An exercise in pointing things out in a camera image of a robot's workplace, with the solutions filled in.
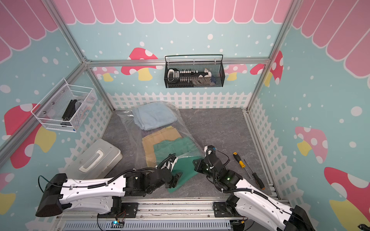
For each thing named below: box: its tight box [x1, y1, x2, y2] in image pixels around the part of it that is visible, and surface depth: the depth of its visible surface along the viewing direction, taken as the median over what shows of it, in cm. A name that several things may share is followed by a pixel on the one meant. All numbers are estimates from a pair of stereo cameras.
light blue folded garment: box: [132, 101, 178, 131], surface depth 107 cm
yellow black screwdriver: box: [233, 152, 252, 179], surface depth 92 cm
